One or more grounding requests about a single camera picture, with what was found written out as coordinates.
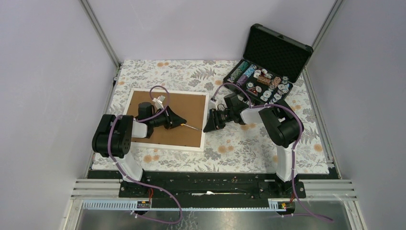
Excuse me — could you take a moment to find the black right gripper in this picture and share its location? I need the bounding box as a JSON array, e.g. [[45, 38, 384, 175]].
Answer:
[[203, 108, 234, 133]]

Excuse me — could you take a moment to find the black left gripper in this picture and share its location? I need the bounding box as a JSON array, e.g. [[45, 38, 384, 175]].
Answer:
[[149, 105, 186, 129]]

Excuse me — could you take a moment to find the yellow handled screwdriver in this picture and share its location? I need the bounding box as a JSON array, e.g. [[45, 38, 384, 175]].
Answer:
[[181, 124, 202, 130]]

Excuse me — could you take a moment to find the white picture frame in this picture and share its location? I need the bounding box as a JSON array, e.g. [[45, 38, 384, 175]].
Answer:
[[131, 90, 209, 152]]

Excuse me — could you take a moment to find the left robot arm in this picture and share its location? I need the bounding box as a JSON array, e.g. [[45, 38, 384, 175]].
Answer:
[[92, 102, 187, 197]]

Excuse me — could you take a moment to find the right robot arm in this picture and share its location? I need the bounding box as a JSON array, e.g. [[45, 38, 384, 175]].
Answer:
[[203, 93, 304, 197]]

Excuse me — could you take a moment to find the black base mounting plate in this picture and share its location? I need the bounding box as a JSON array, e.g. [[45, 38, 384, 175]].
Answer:
[[88, 170, 337, 209]]

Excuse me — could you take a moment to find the black poker chip case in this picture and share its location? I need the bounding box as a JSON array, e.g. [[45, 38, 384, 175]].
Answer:
[[223, 23, 314, 105]]

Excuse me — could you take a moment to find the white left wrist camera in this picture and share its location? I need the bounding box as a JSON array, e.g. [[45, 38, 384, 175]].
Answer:
[[152, 95, 166, 109]]

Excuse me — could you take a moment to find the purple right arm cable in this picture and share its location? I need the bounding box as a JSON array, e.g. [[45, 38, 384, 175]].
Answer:
[[211, 82, 334, 222]]

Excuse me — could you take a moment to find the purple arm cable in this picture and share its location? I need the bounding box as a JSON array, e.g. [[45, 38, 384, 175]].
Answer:
[[107, 85, 184, 225], [211, 82, 334, 222]]

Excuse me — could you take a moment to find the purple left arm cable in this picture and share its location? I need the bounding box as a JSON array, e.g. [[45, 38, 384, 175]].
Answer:
[[107, 85, 184, 225]]

